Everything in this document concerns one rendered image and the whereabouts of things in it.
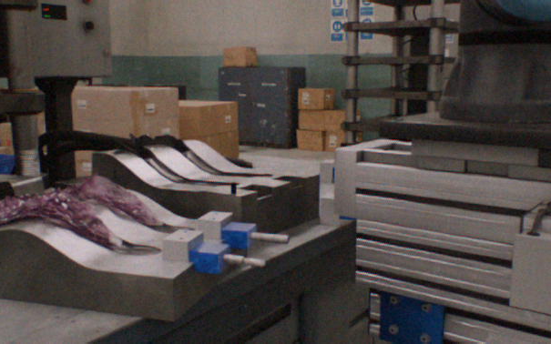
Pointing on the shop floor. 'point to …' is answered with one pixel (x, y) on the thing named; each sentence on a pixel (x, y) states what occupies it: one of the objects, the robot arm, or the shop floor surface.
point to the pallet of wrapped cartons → (120, 115)
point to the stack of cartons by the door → (320, 121)
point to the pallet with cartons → (210, 125)
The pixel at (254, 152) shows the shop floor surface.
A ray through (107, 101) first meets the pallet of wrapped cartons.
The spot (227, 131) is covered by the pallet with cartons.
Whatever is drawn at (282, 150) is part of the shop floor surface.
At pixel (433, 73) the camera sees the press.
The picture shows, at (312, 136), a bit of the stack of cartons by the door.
